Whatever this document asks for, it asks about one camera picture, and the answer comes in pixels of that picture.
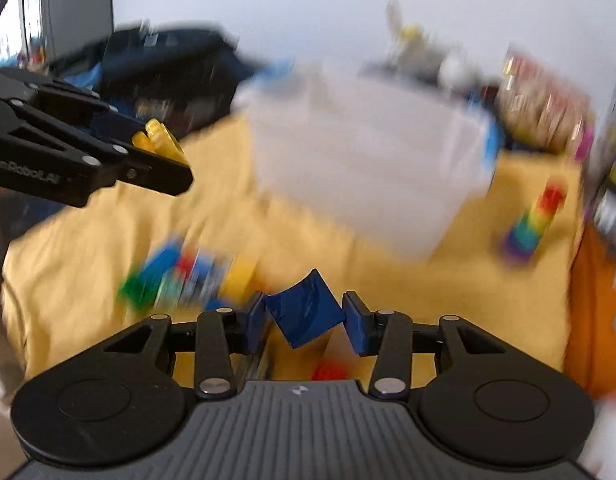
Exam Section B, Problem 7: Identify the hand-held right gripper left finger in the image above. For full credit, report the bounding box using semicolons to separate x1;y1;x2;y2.
103;291;267;402

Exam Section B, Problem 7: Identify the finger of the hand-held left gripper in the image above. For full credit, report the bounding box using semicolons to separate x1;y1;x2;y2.
0;66;150;137
0;96;195;209

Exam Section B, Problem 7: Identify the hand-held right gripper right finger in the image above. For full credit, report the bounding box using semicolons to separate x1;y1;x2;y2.
342;291;511;402

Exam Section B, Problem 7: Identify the yellow ridged block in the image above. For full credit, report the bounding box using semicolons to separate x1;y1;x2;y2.
131;118;190;166

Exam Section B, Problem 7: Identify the blue arch block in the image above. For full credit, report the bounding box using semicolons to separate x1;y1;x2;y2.
264;268;346;350

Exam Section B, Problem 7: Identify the white plastic storage bin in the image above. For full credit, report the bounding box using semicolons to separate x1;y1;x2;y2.
233;59;505;264

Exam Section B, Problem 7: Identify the red block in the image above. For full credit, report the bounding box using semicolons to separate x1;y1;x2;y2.
312;359;356;382

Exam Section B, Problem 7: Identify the yellow blanket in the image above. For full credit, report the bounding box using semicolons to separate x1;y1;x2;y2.
0;114;587;392

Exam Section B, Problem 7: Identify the dark mesh playpen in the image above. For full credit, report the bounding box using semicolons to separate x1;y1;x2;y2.
50;21;263;142

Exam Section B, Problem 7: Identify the green block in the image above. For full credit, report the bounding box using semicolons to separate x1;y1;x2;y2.
118;269;156;312

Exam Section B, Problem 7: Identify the dark grey panel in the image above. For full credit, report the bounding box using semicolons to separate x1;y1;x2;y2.
38;0;115;61

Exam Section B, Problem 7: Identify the orange box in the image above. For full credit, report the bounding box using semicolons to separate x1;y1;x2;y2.
563;224;616;402

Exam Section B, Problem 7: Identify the white plastic packet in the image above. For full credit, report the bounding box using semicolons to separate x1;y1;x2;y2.
582;394;616;477

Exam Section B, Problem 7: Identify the white plush toy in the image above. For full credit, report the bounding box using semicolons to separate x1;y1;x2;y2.
384;0;485;92

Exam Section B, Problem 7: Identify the clear bag of snacks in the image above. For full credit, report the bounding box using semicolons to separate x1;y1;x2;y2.
497;44;595;157

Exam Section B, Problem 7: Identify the pink plastic item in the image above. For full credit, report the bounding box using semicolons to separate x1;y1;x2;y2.
574;124;595;162

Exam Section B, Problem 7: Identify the clear packaged toy box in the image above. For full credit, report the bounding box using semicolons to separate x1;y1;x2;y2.
583;62;616;261

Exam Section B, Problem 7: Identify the rainbow ring stacking toy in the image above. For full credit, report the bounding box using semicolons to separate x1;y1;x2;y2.
500;184;570;264

